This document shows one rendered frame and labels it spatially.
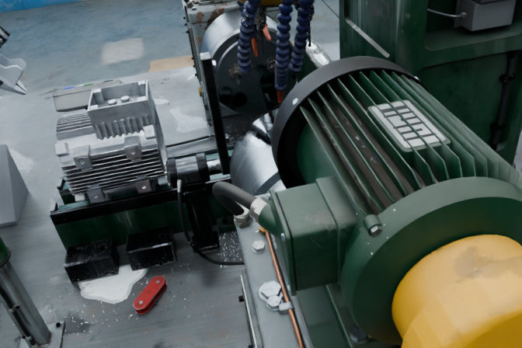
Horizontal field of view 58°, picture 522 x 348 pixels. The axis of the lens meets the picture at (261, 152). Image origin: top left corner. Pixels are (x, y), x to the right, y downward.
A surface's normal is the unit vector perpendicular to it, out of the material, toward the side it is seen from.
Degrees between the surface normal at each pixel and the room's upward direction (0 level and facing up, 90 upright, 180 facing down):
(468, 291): 28
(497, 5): 90
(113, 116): 90
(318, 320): 0
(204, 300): 0
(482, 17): 90
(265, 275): 0
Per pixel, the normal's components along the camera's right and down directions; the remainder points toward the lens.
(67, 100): 0.11, 0.04
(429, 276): -0.70, -0.51
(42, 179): -0.11, -0.82
